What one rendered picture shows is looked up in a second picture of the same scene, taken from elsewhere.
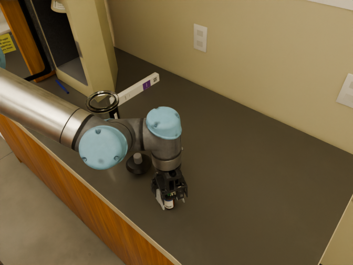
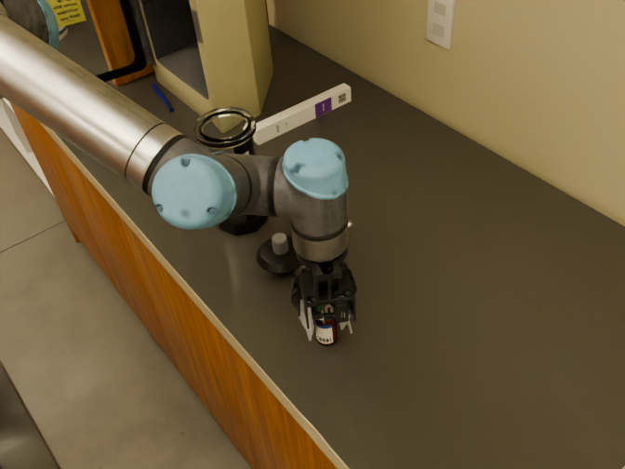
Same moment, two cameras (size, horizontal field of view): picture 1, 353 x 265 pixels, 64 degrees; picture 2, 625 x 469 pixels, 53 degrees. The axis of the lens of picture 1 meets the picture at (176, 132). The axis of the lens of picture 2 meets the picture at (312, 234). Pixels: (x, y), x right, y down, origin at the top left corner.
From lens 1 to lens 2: 0.15 m
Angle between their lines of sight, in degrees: 9
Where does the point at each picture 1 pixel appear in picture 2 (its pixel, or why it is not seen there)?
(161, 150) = (305, 219)
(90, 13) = not seen: outside the picture
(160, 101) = (345, 142)
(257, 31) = (554, 11)
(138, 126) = (268, 169)
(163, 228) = (307, 379)
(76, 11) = not seen: outside the picture
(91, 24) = not seen: outside the picture
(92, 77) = (217, 83)
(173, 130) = (327, 182)
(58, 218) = (132, 357)
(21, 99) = (72, 97)
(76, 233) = (163, 390)
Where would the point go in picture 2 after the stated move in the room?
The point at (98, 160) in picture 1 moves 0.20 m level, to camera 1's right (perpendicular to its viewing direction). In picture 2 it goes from (181, 210) to (384, 223)
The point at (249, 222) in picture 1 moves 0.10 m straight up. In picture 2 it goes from (478, 391) to (487, 353)
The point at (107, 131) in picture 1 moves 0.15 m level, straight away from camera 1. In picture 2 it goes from (200, 164) to (195, 84)
